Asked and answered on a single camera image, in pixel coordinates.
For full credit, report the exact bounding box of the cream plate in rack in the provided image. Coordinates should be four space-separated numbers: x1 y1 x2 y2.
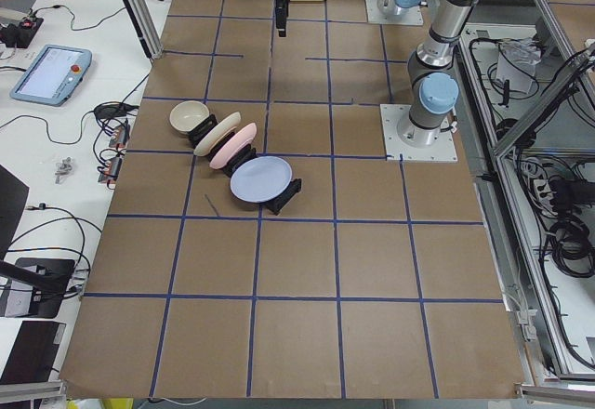
193 112 241 156

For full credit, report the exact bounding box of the black monitor stand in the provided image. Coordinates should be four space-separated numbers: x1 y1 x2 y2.
1 257 74 319

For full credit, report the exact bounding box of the blue plate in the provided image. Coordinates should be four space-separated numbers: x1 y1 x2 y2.
231 156 293 203

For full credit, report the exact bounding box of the cream bowl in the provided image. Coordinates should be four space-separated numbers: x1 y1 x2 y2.
169 100 210 134

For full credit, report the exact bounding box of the aluminium frame post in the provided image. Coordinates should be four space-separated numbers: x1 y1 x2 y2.
122 0 164 60

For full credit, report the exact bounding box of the pink plate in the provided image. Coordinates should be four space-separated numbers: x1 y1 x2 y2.
209 123 258 169

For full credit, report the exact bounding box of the black dish rack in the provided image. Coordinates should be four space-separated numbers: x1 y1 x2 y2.
183 112 302 215

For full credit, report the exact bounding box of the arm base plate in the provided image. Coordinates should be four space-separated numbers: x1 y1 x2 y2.
380 104 458 163
364 0 424 26

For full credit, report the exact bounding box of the near blue teach pendant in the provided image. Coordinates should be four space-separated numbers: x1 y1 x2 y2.
9 45 92 106

